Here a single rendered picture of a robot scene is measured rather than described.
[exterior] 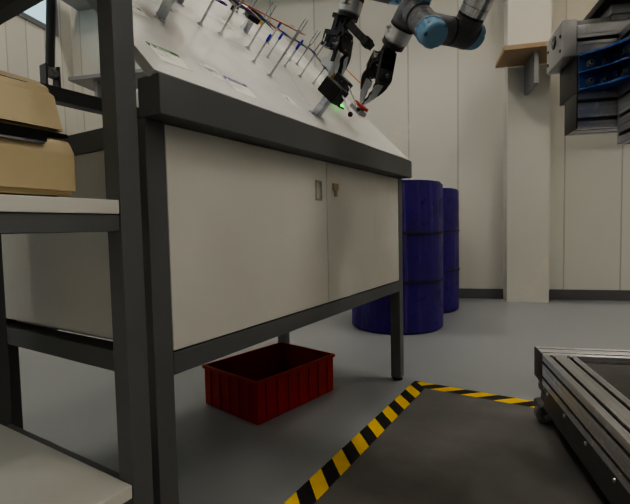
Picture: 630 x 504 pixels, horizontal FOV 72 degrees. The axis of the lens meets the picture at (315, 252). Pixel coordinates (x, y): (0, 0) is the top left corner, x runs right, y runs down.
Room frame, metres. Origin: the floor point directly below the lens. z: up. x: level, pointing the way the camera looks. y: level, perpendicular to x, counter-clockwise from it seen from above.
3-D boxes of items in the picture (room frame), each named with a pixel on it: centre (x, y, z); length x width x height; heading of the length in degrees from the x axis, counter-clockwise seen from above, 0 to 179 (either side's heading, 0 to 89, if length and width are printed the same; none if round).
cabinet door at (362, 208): (1.46, -0.18, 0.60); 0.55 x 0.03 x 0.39; 148
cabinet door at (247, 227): (0.99, 0.11, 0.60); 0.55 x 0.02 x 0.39; 148
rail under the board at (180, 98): (1.21, -0.05, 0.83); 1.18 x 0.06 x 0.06; 148
